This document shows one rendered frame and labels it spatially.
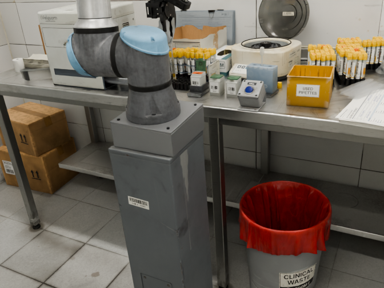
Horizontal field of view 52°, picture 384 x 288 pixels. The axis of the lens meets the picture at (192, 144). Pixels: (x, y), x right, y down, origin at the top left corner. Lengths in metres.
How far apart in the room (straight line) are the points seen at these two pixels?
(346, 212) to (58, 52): 1.40
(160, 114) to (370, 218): 1.14
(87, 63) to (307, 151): 1.31
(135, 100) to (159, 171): 0.20
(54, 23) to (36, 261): 1.18
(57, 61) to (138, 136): 0.77
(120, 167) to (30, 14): 1.78
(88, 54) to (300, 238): 0.94
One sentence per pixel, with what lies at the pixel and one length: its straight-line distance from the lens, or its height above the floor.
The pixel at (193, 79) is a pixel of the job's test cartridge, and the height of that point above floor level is 0.93.
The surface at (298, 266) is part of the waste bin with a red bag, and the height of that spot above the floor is 0.26.
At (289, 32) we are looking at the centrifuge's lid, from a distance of 1.82.
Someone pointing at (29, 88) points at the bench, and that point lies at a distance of 1.86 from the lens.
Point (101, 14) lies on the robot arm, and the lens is 1.07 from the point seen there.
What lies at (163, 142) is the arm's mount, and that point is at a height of 0.91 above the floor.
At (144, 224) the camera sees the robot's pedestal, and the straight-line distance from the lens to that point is 1.20.
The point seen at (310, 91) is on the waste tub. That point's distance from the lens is 1.30.
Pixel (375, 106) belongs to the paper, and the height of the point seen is 0.89.
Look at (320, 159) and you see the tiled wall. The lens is 2.07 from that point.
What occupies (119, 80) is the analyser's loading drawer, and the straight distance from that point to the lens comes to 1.58.
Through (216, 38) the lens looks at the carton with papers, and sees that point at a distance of 1.82.
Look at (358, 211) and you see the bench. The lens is 1.92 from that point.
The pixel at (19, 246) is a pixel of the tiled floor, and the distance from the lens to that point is 2.37.
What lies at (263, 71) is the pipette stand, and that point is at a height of 0.96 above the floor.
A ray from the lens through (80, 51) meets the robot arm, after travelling 1.08.
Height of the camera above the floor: 1.35
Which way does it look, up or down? 26 degrees down
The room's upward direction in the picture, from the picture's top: 5 degrees counter-clockwise
